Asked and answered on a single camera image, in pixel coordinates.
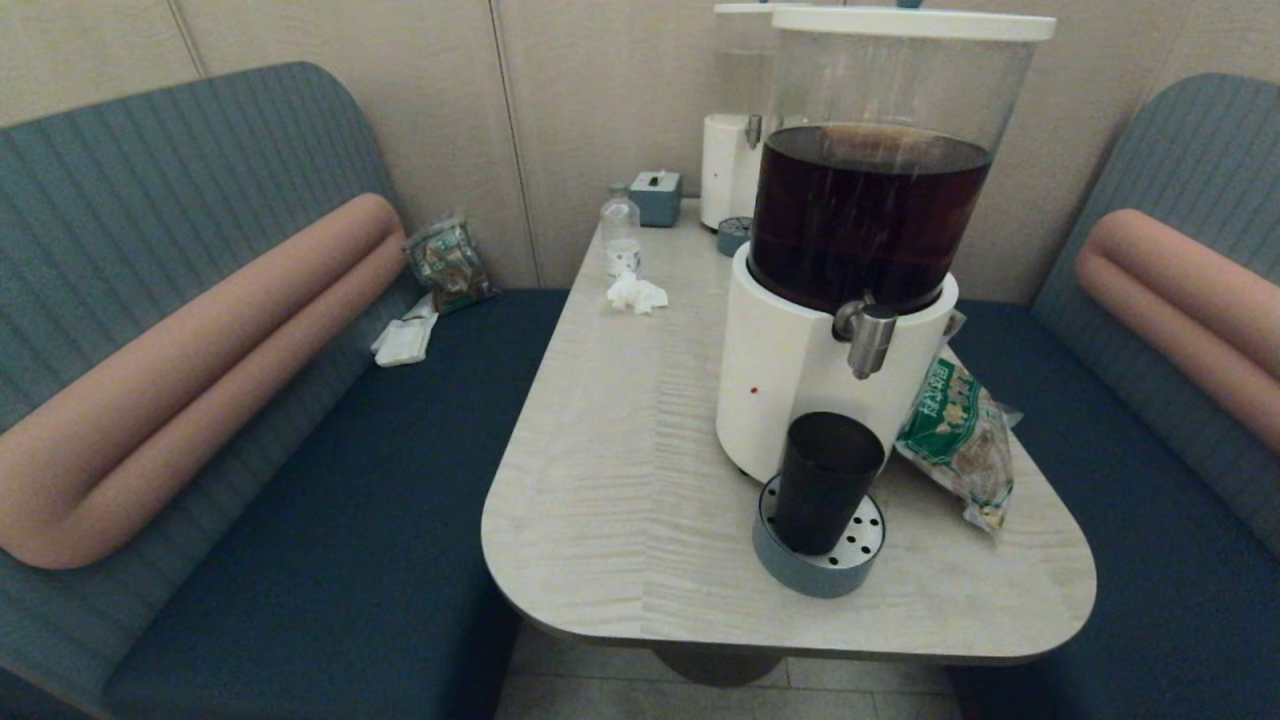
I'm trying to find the pink bolster cushion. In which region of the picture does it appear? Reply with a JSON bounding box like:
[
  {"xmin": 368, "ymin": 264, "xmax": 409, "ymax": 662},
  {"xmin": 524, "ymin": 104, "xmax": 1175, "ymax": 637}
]
[
  {"xmin": 0, "ymin": 193, "xmax": 407, "ymax": 571},
  {"xmin": 1075, "ymin": 208, "xmax": 1280, "ymax": 453}
]

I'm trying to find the white napkin packet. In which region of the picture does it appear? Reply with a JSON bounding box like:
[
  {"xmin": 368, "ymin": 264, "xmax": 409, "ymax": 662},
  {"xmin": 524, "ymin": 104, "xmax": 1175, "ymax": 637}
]
[{"xmin": 370, "ymin": 293, "xmax": 439, "ymax": 368}]

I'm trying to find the metal dispenser tap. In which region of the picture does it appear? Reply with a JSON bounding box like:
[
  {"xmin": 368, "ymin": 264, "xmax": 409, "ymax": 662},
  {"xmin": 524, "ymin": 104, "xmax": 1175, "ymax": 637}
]
[{"xmin": 832, "ymin": 299, "xmax": 898, "ymax": 380}]

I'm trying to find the grey-blue tissue box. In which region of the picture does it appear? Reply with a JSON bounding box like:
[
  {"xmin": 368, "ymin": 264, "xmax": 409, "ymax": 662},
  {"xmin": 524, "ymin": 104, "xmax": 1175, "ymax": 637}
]
[{"xmin": 628, "ymin": 170, "xmax": 683, "ymax": 228}]

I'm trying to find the dark plastic cup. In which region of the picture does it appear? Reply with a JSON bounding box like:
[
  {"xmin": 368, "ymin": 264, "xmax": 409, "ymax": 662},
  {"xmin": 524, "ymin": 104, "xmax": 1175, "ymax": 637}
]
[{"xmin": 772, "ymin": 411, "xmax": 887, "ymax": 557}]

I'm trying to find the dark printed snack bag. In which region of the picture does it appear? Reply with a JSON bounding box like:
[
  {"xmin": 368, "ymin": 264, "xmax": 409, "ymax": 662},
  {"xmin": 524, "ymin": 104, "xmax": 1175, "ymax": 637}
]
[{"xmin": 403, "ymin": 215, "xmax": 498, "ymax": 314}]

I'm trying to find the gold table pedestal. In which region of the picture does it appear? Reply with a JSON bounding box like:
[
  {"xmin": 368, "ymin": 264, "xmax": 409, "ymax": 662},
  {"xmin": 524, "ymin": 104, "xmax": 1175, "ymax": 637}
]
[{"xmin": 655, "ymin": 650, "xmax": 786, "ymax": 688}]

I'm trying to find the clear plastic bottle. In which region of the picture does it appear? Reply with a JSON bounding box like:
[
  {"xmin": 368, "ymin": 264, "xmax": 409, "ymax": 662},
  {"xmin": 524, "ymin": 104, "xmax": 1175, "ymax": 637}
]
[{"xmin": 600, "ymin": 183, "xmax": 642, "ymax": 278}]

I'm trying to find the large tea dispenser white base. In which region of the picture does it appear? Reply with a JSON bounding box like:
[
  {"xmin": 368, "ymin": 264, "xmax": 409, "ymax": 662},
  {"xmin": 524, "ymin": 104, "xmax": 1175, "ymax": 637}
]
[{"xmin": 715, "ymin": 5, "xmax": 1059, "ymax": 488}]

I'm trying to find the crumpled white tissue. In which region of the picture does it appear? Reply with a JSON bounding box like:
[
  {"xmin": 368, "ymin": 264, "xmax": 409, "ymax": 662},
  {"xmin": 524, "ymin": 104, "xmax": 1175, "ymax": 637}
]
[{"xmin": 606, "ymin": 271, "xmax": 669, "ymax": 316}]

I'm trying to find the teal upholstered bench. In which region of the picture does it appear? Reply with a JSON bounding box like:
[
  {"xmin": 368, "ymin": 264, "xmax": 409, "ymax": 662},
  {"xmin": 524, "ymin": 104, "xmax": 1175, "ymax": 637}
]
[
  {"xmin": 0, "ymin": 62, "xmax": 571, "ymax": 720},
  {"xmin": 945, "ymin": 72, "xmax": 1280, "ymax": 720}
]

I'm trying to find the small white drink dispenser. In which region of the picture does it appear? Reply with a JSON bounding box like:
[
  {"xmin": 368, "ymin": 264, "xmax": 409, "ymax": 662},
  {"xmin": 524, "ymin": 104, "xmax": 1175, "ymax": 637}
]
[{"xmin": 699, "ymin": 3, "xmax": 781, "ymax": 231}]

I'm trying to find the grey-blue perforated drip tray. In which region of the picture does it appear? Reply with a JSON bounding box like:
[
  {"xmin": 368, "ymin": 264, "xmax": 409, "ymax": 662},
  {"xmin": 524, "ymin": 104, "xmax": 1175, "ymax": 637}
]
[{"xmin": 752, "ymin": 470, "xmax": 888, "ymax": 600}]

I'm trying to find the green printed grain tea bag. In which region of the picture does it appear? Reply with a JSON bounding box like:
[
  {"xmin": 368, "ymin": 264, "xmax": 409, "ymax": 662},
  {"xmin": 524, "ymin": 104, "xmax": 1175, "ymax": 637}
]
[{"xmin": 896, "ymin": 312, "xmax": 1023, "ymax": 536}]

